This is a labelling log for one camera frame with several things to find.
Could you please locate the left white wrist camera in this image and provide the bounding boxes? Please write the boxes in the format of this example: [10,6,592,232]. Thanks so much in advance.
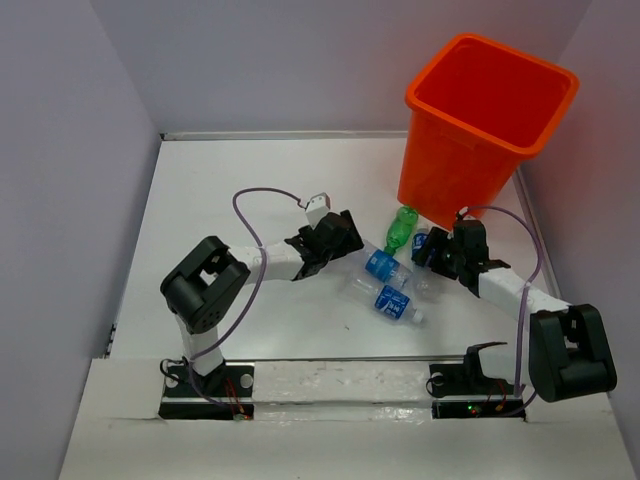
[305,192,331,228]

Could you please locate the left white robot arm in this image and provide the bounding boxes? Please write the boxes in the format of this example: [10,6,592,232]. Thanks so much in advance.
[160,210,364,396]

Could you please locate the white foam block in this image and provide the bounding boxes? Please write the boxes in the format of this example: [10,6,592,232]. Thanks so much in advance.
[252,361,431,404]

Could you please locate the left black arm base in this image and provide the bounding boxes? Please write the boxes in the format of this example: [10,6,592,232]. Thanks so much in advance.
[158,359,255,421]

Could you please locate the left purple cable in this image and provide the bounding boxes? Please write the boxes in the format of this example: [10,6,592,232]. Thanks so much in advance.
[192,187,311,416]

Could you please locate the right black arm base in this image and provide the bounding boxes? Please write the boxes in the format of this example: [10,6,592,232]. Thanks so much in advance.
[425,363,526,420]

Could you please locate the green plastic bottle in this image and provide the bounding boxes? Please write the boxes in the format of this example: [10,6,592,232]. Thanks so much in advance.
[384,206,419,256]

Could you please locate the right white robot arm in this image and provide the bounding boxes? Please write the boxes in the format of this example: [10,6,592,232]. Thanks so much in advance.
[411,219,617,403]

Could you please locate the orange plastic bin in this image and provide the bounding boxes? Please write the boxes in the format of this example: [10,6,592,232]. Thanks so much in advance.
[397,33,580,228]

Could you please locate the blue label water bottle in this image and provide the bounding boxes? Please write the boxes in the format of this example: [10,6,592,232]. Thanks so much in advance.
[411,228,441,302]
[340,271,424,326]
[358,240,412,291]

